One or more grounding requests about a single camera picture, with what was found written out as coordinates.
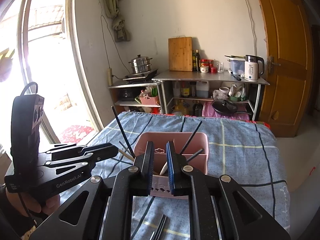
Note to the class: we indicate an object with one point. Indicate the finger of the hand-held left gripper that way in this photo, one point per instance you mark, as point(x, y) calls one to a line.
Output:
point(105, 150)
point(75, 164)

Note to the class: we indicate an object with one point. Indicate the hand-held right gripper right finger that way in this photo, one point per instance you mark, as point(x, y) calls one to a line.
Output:
point(171, 170)

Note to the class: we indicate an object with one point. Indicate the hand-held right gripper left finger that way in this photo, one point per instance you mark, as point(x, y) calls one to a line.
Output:
point(147, 165)

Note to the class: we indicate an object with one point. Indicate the gold chopstick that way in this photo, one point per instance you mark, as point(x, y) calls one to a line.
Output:
point(163, 168)
point(126, 155)

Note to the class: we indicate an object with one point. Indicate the pink utensil basket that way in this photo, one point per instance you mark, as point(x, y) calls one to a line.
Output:
point(195, 142)

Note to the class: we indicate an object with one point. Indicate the black chopstick with silver band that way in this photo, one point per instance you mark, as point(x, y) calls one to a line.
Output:
point(162, 223)

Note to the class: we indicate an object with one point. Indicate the steel chopstick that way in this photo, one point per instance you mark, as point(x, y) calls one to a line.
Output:
point(152, 235)

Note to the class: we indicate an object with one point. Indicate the person's left forearm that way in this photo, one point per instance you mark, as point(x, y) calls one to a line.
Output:
point(12, 225)

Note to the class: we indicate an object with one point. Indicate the person's left hand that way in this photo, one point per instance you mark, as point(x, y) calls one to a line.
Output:
point(51, 203)

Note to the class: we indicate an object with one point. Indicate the red patterned rug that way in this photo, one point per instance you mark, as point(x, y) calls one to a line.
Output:
point(76, 133)

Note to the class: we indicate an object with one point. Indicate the black rice cooker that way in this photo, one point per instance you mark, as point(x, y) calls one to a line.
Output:
point(127, 94)

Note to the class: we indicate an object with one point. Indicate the yellow oil bottle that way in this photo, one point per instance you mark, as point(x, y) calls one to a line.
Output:
point(181, 108)

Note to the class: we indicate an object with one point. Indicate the pink woven basket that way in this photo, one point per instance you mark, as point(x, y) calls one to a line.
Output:
point(149, 100)

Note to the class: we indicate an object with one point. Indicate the low metal stand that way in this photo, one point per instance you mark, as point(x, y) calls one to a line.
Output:
point(117, 85)

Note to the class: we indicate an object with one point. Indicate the dark glass bottle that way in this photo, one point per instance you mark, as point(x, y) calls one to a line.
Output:
point(198, 108)

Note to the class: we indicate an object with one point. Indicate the pink plastic basin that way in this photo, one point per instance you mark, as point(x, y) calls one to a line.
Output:
point(210, 113)

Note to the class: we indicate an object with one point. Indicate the sliding glass door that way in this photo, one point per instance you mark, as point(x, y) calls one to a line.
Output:
point(50, 67)

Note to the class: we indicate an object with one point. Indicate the colourful floral cloth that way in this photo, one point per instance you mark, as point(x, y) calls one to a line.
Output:
point(225, 119)

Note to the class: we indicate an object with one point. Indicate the blue checked tablecloth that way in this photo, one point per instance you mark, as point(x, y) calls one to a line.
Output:
point(245, 150)

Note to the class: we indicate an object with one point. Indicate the white plastic bottle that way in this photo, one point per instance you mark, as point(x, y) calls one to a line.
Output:
point(176, 90)

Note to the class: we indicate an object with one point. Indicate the soy sauce bottle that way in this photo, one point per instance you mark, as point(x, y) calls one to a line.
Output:
point(185, 90)

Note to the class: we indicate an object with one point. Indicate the black induction cooker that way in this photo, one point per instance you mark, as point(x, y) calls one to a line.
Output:
point(140, 76)

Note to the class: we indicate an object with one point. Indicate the black frying pan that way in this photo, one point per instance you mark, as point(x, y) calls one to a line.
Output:
point(225, 106)

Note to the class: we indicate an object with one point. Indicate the white jerry can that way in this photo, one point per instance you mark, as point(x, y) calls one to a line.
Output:
point(202, 90)

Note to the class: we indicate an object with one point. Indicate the steel steamer pot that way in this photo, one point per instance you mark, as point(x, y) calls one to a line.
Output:
point(141, 63)

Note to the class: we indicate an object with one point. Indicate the white mug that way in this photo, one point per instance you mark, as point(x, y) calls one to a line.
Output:
point(224, 91)

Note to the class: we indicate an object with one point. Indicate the green bowl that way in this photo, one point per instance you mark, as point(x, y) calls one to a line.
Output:
point(237, 97)

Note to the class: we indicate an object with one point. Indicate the steel kitchen table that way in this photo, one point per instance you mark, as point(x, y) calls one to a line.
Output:
point(212, 77)

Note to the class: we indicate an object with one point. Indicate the small red cup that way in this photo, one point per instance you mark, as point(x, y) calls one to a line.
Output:
point(213, 70)

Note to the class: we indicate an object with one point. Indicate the red lid jar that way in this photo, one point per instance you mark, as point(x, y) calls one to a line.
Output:
point(204, 65)

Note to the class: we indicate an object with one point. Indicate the green glass bottle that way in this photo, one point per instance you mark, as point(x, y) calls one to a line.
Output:
point(193, 61)

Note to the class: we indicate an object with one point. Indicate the dark oil bottle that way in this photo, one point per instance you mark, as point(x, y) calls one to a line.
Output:
point(197, 61)

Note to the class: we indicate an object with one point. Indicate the clear drinking glass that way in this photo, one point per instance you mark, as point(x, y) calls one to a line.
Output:
point(220, 67)

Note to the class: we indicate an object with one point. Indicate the wooden cutting board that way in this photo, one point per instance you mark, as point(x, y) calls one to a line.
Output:
point(180, 53)

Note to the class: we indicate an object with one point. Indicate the water filter pitcher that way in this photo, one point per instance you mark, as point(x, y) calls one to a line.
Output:
point(236, 66)

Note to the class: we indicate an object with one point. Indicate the white electric kettle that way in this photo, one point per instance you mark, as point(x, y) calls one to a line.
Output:
point(252, 67)

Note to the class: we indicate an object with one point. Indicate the tied beige curtain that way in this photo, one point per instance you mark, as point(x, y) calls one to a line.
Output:
point(117, 10)

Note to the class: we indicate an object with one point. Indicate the wooden door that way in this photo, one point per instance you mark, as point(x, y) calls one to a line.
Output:
point(285, 55)

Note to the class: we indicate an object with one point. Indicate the wall power strip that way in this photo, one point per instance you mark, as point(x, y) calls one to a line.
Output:
point(109, 77)

